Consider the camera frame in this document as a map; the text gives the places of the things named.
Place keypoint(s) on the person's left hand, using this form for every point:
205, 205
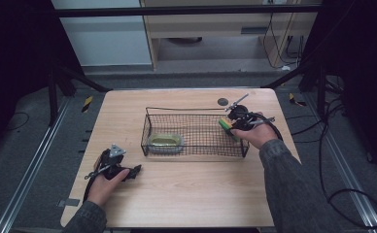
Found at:
102, 191

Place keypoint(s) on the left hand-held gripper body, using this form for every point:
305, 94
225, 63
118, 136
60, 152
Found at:
110, 163

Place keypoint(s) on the aluminium floor rail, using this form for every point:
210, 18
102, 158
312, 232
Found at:
348, 181
31, 171

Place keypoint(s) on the black metal stand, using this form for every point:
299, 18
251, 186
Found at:
52, 97
321, 93

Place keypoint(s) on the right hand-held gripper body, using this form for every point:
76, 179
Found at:
241, 118

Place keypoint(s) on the translucent green soap dish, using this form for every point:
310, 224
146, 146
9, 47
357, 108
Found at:
165, 143

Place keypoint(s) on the grey round table grommet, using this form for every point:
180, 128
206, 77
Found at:
222, 102

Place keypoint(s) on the grey tape piece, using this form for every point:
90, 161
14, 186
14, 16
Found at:
68, 202

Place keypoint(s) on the green and yellow sponge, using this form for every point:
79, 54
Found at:
224, 124

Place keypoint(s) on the white cabinet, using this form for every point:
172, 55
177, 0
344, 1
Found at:
105, 42

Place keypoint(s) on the yellow and black tape strip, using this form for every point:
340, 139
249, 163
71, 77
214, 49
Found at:
87, 104
296, 101

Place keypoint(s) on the black curtain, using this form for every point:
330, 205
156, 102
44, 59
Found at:
15, 64
364, 64

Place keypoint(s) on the light wooden desk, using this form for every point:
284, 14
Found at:
215, 27

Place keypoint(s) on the person's right hand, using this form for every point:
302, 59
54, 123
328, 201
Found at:
257, 136

